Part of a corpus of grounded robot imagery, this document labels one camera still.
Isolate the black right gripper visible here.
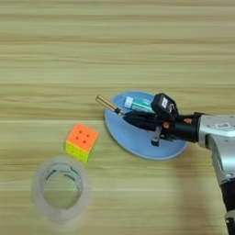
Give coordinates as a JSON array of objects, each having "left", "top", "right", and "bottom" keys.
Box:
[{"left": 122, "top": 110, "right": 202, "bottom": 148}]

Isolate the green white eraser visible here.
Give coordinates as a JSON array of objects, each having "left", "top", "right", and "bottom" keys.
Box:
[{"left": 122, "top": 95, "right": 156, "bottom": 114}]

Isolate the small brass handle screwdriver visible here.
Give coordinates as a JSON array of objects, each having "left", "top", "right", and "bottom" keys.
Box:
[{"left": 95, "top": 94, "right": 125, "bottom": 117}]

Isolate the orange yellow puzzle cube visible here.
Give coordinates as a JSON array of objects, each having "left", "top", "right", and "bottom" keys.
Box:
[{"left": 64, "top": 122, "right": 100, "bottom": 164}]

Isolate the blue round plate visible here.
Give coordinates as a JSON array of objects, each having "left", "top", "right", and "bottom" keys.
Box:
[{"left": 103, "top": 90, "right": 189, "bottom": 162}]

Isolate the small black box white label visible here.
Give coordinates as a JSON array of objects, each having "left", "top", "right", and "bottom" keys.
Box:
[{"left": 151, "top": 93, "right": 181, "bottom": 123}]

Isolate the clear tape roll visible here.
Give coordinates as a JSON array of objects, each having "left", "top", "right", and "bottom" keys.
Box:
[{"left": 30, "top": 155, "right": 93, "bottom": 227}]

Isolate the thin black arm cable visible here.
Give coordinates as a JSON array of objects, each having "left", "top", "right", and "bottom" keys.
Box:
[{"left": 179, "top": 112, "right": 205, "bottom": 119}]

